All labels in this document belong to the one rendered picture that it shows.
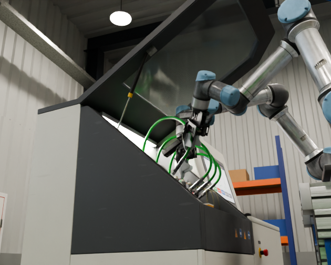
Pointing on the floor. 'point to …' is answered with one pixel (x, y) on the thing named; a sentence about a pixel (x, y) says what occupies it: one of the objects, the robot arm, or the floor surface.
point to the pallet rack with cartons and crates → (280, 186)
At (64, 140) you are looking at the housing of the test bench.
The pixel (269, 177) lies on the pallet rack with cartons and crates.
